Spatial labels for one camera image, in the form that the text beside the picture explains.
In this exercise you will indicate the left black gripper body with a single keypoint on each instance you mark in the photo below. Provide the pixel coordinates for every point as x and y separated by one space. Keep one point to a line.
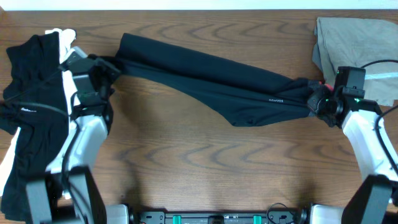
107 75

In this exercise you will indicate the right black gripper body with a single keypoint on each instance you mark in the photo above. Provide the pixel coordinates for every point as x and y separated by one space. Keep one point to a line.
319 102

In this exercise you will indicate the black leggings grey red waistband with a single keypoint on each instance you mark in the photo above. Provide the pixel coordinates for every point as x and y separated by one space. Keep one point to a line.
244 95

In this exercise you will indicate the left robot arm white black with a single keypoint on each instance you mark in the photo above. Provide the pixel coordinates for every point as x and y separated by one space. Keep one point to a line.
66 192

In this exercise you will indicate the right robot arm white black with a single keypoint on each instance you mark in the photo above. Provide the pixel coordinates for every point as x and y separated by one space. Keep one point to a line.
361 121

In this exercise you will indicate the folded khaki trousers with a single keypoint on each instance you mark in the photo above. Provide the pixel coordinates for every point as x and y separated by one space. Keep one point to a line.
354 42

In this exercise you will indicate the black garment with white logo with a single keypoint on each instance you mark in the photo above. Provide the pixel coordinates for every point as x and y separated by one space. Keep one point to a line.
35 101

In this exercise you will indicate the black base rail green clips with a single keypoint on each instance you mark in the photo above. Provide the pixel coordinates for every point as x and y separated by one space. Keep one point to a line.
277 216

